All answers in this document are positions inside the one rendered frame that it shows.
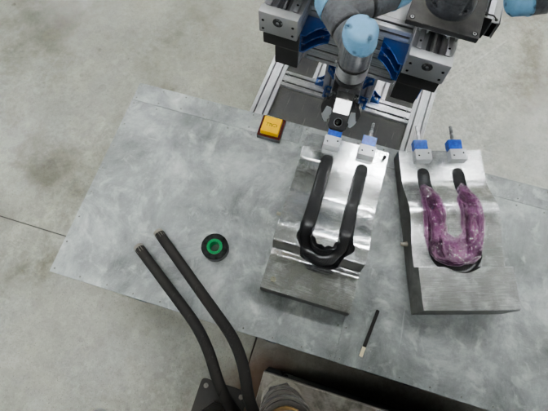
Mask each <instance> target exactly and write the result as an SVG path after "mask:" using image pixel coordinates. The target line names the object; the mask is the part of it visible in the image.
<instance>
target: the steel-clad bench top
mask: <svg viewBox="0 0 548 411"><path fill-rule="evenodd" d="M262 119H263V115H262V114H258V113H253V112H250V111H246V110H243V109H240V108H234V107H231V106H227V105H224V104H219V103H215V102H212V101H209V100H206V99H200V98H197V97H193V96H190V95H185V94H181V93H178V92H174V91H169V90H166V89H162V88H159V87H155V86H150V85H147V84H143V83H140V84H139V87H138V89H137V91H136V92H135V95H134V97H133V99H132V101H131V102H130V106H129V108H128V109H127V111H126V114H125V116H124V117H123V119H122V122H121V124H120V126H119V127H118V129H117V133H116V134H115V136H114V138H113V141H112V143H111V144H110V146H109V148H108V151H107V152H106V154H105V157H104V159H103V161H102V163H101V165H100V167H99V169H98V171H97V173H96V175H95V177H94V180H93V182H92V184H91V186H90V188H89V190H88V192H87V194H86V196H85V198H84V200H83V202H82V205H81V207H80V209H79V211H78V212H77V215H76V217H75V219H74V221H73V223H72V225H71V227H70V229H69V231H68V234H67V236H66V237H65V239H64V242H63V244H62V246H61V247H60V250H59V252H58V254H57V256H56V258H55V261H54V262H53V264H52V266H51V269H50V272H54V273H57V274H60V275H63V276H67V277H70V278H73V279H75V280H78V281H83V282H86V283H88V284H91V285H95V286H99V287H101V288H104V289H108V290H111V291H113V292H117V293H119V294H124V295H126V296H129V297H132V298H137V299H139V300H142V301H145V302H147V303H152V304H155V305H158V306H160V307H164V308H168V309H170V310H173V311H176V312H179V310H178V309H177V307H176V306H175V305H174V304H173V303H172V301H171V300H170V298H169V297H168V295H167V294H166V292H165V291H164V290H163V288H162V287H161V286H160V285H159V283H158V282H157V280H156V279H155V278H154V276H153V275H152V273H151V272H150V271H149V270H148V268H147V267H146V266H145V264H144V263H143V261H142V260H141V258H140V257H139V256H138V255H137V253H136V252H135V250H134V247H135V245H137V244H139V243H142V244H143V245H144V247H145V248H146V249H147V251H148V252H149V253H150V254H151V255H152V257H153V258H154V260H155V261H156V262H157V264H158V265H159V267H160V268H161V269H162V271H163V272H164V273H165V274H166V276H167V277H168V278H169V280H170V281H171V283H172V284H173V285H174V287H175V288H176V289H177V290H178V291H179V293H180V294H181V295H182V297H183V298H184V300H185V301H186V302H187V304H188V305H189V307H190V308H191V309H192V310H193V311H194V313H195V314H196V316H197V318H198V319H201V320H206V321H209V322H211V323H214V324H216V323H215V322H214V320H213V318H212V317H211V315H210V314H209V312H208V311H207V310H206V308H205V307H204V306H203V304H202V303H201V301H200V299H199V298H198V297H197V296H196V294H195V293H194V291H193V290H192V288H191V287H190V285H189V284H188V283H187V282H186V280H185V279H184V277H183V276H182V274H181V273H180V271H179V269H178V268H177V267H176V266H175V264H174V263H173V261H172V260H171V259H170V257H169V255H168V254H167V253H166V252H165V250H164V249H163V247H162V246H161V244H160V243H159V241H158V240H157V238H156V237H155V236H154V234H153V233H154V232H155V231H156V230H157V229H158V228H161V229H162V230H163V231H164V233H165V234H166V235H167V236H168V238H169V239H170V241H171V242H172V243H173V245H174V246H175V248H176V249H177V250H178V252H179V253H180V254H181V256H182V257H183V259H184V260H185V262H186V263H187V264H188V266H189V267H190V268H191V269H192V271H193V272H194V274H195V275H196V276H197V278H198V280H199V281H200V282H201V283H202V285H203V286H204V287H205V289H206V290H207V292H208V293H209V295H210V296H211V298H212V299H213V300H214V301H215V303H216V304H217V305H218V307H219V309H220V310H221V311H222V313H223V314H224V315H225V316H226V318H227V319H228V321H229V322H230V324H231V325H232V327H233V328H234V330H237V331H240V332H242V333H245V334H249V335H252V336H255V337H258V338H262V339H265V340H268V341H270V342H274V343H278V344H280V345H283V346H286V347H291V348H293V349H296V350H299V351H303V352H306V353H309V354H312V355H314V356H319V357H321V358H325V359H327V360H332V361H334V362H337V363H339V364H343V365H347V366H350V367H352V368H355V369H360V370H363V371H365V372H368V373H372V374H375V375H378V376H381V377H384V378H388V379H390V380H393V381H397V382H401V383H403V384H406V385H409V386H412V387H416V388H419V389H422V390H424V391H429V392H432V393H435V394H437V395H440V396H444V397H448V398H450V399H453V400H457V401H460V402H462V403H466V404H470V405H473V406H475V407H478V408H481V409H486V410H488V411H548V189H545V188H539V187H536V186H532V185H530V184H526V183H521V182H517V181H514V180H511V179H505V178H502V177H498V176H496V175H490V174H486V173H485V178H486V182H487V185H488V188H489V189H490V191H491V193H492V194H493V196H494V198H495V200H496V201H497V204H498V207H499V210H500V215H501V226H502V251H503V256H504V260H505V265H506V267H513V268H514V272H515V279H516V284H517V288H518V293H519V300H520V305H521V309H522V310H521V311H517V312H509V313H505V314H484V315H411V308H410V301H409V287H408V279H407V272H406V265H405V257H404V247H403V246H401V245H400V243H401V242H403V236H402V228H401V221H400V207H399V199H398V192H397V184H396V170H395V163H394V158H395V156H396V154H397V153H398V151H399V150H395V149H393V148H387V147H383V146H380V145H377V144H376V145H375V147H376V148H377V149H376V150H379V151H383V152H388V153H389V157H388V160H387V167H386V170H385V174H384V177H383V181H382V186H381V190H380V193H379V198H378V203H377V207H376V210H375V215H374V219H373V230H372V236H371V242H370V247H369V253H368V257H367V260H366V264H365V266H364V268H363V269H362V270H361V272H360V275H359V278H358V282H357V286H356V292H355V295H354V299H353V303H352V306H351V313H350V314H349V315H348V316H344V315H341V314H338V313H335V312H331V311H327V310H325V309H322V308H318V307H314V306H312V305H308V304H306V303H301V302H298V301H295V300H293V299H290V298H285V297H282V296H279V295H276V294H272V293H268V292H266V291H263V290H261V289H260V285H261V282H262V279H263V275H264V273H265V269H266V266H267V262H268V260H269V256H270V253H271V251H272V242H273V237H274V233H275V230H276V226H277V223H278V220H279V218H280V216H279V215H276V212H277V211H278V212H281V211H282V209H283V207H284V204H285V201H286V198H287V196H288V194H289V190H290V187H291V184H292V181H293V178H294V173H295V171H296V168H297V165H298V160H299V158H300V154H301V151H302V149H303V145H304V141H305V139H306V136H307V132H311V133H314V134H318V135H323V136H325V135H327V134H328V132H327V131H324V130H318V129H315V128H311V127H309V126H303V125H299V124H296V123H293V122H288V121H286V125H285V129H284V132H283V135H282V137H281V141H280V143H276V142H272V141H270V140H266V139H260V138H258V137H257V132H258V130H259V126H260V123H261V121H262ZM213 233H218V234H220V235H222V236H224V237H225V238H226V240H227V242H228V245H229V252H228V255H227V257H226V258H225V259H223V260H222V261H219V262H211V261H210V260H208V259H207V258H206V257H205V255H204V254H203V253H202V251H201V243H202V242H203V240H204V239H205V238H206V237H207V236H208V235H210V234H213ZM376 310H379V314H378V318H377V320H376V322H375V325H374V327H373V331H372V333H371V335H370V338H369V341H368V344H367V346H366V348H365V352H364V355H363V357H360V356H359V354H360V351H361V348H362V347H363V344H364V341H365V338H366V336H367V333H368V331H369V327H370V325H371V323H372V320H373V317H374V314H375V312H376ZM341 330H342V331H341ZM335 354H336V355H335ZM334 357H335V358H334Z"/></svg>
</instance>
